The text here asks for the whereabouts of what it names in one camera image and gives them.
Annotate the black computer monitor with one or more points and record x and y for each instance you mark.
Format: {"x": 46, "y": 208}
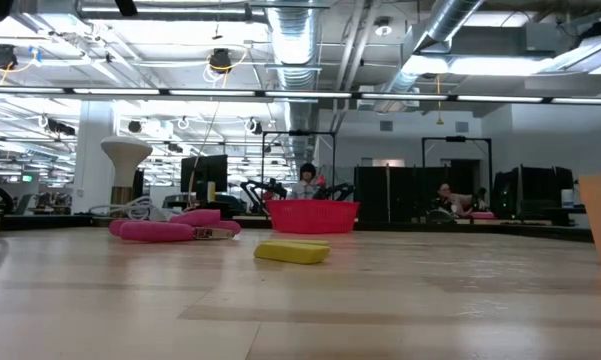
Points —
{"x": 205, "y": 175}

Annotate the bright ceiling light panel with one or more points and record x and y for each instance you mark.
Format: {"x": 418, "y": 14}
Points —
{"x": 480, "y": 65}

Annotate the red plastic mesh basket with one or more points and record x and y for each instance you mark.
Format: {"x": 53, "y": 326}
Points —
{"x": 312, "y": 216}

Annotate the grey ceiling pipe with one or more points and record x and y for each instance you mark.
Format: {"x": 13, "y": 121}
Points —
{"x": 180, "y": 12}

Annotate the black ceiling device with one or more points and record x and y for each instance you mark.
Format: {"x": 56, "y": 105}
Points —
{"x": 3, "y": 56}
{"x": 220, "y": 60}

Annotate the black gantry frame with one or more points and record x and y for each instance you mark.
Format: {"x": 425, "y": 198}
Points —
{"x": 300, "y": 133}
{"x": 456, "y": 138}

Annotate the white building column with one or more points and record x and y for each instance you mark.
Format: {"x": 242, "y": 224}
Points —
{"x": 92, "y": 165}

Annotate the yellow rectangular eraser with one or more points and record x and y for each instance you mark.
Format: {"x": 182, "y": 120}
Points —
{"x": 300, "y": 242}
{"x": 290, "y": 253}

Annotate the silver ventilation duct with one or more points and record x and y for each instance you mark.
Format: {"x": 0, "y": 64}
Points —
{"x": 295, "y": 40}
{"x": 450, "y": 20}

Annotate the black partition panel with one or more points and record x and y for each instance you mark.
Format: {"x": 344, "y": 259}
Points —
{"x": 535, "y": 190}
{"x": 405, "y": 195}

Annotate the white mushroom lamp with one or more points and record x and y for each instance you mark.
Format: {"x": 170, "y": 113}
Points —
{"x": 126, "y": 155}

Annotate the long ceiling light strip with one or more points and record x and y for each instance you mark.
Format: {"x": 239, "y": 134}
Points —
{"x": 210, "y": 92}

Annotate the black aluminium table frame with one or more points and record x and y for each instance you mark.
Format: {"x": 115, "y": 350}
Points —
{"x": 40, "y": 222}

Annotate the black background robot arm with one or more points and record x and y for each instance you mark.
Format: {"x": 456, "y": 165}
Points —
{"x": 340, "y": 190}
{"x": 272, "y": 189}

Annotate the person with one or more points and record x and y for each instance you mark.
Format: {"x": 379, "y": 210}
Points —
{"x": 446, "y": 192}
{"x": 307, "y": 172}

